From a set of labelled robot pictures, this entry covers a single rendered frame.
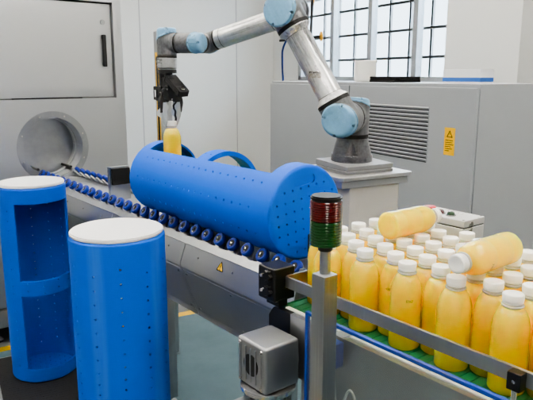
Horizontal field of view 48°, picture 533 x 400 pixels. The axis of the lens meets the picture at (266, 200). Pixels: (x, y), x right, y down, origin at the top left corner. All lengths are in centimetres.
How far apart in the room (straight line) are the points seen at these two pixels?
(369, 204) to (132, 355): 94
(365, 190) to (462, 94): 127
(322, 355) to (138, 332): 73
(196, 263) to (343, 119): 69
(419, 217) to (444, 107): 184
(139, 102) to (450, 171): 426
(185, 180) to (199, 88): 504
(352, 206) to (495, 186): 140
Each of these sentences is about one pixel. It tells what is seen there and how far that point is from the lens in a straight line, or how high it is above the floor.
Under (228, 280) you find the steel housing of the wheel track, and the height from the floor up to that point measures 85.
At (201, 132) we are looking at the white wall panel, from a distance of 708.
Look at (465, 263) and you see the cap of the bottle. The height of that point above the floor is 113.
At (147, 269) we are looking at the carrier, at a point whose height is 94.
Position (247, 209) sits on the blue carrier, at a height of 110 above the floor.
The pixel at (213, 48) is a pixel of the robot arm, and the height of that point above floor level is 159.
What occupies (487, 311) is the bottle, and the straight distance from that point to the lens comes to 126.
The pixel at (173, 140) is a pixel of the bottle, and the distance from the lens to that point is 232.
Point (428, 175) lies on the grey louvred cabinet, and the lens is 345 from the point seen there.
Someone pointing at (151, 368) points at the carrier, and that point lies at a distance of 190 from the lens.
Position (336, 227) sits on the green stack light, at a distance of 116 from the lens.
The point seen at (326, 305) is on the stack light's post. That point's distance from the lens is 121.
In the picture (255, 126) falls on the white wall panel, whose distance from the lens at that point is 738.
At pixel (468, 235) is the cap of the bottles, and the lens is 160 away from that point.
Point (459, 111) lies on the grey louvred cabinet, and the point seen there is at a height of 131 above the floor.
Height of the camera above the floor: 149
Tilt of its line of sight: 12 degrees down
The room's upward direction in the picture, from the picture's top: straight up
